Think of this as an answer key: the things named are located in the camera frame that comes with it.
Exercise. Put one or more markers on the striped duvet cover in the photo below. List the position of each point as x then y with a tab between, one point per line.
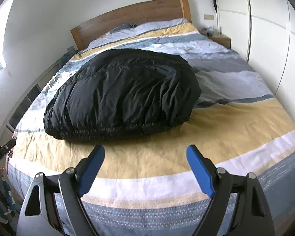
145	185

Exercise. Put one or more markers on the wooden headboard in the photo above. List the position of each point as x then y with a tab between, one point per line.
155	10

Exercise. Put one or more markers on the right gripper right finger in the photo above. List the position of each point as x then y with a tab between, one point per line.
251	215

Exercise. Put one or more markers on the wooden nightstand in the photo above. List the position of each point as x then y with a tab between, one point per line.
221	39

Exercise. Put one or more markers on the white wardrobe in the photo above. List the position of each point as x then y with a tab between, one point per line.
263	32

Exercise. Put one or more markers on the dark green clothes pile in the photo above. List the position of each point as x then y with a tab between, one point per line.
66	57

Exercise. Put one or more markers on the blue gloved left hand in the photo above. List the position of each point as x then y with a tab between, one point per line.
7	202

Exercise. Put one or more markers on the wall socket beside headboard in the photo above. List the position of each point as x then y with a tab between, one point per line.
208	17

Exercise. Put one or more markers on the black puffer jacket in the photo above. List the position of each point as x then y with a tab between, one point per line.
123	93

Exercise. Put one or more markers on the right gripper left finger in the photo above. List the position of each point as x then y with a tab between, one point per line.
39	214

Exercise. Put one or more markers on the light grey pillow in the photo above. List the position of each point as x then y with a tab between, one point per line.
138	30

